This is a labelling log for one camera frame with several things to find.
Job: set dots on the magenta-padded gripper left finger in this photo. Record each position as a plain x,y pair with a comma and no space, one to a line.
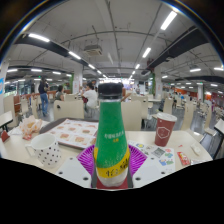
72,171

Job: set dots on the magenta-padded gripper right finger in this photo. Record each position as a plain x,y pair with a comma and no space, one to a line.
151,170

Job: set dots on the green drink bottle black cap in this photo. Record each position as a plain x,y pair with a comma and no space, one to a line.
111,133

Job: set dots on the colourful sticker sheet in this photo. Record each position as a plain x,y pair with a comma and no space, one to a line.
161,155

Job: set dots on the red sauce packet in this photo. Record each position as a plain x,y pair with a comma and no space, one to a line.
26,136
183,159

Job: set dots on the dark food tray paper liner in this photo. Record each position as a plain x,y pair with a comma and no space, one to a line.
71,133

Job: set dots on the red paper cup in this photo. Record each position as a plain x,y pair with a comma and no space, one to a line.
164,131

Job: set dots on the small white packet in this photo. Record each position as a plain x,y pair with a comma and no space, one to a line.
196,150

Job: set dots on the group of beige chairs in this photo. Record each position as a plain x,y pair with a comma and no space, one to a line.
186,110

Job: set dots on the person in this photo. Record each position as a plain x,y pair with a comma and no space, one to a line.
43,96
60,95
90,96

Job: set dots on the white neighbouring table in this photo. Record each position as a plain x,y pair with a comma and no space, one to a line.
5,118
220,126

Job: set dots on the ceiling air conditioner unit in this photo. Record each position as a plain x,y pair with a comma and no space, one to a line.
93,50

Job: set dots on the group of ceiling lights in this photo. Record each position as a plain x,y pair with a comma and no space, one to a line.
168,20

